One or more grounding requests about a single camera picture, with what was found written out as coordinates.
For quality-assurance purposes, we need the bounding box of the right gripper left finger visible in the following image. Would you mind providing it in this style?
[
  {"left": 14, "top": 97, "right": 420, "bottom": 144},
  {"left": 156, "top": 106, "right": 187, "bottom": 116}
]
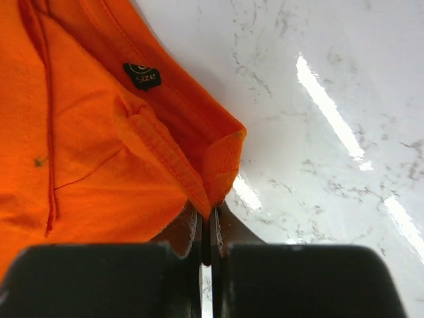
[{"left": 1, "top": 207, "right": 202, "bottom": 317}]

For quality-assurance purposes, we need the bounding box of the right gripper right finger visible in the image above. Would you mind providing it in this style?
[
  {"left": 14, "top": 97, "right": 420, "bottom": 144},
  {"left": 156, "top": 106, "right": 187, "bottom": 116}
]
[{"left": 209, "top": 205, "right": 406, "bottom": 317}]

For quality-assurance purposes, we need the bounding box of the orange t-shirt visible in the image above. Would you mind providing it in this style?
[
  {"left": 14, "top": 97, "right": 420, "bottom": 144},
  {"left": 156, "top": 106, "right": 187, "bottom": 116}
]
[{"left": 1, "top": 1, "right": 246, "bottom": 274}]

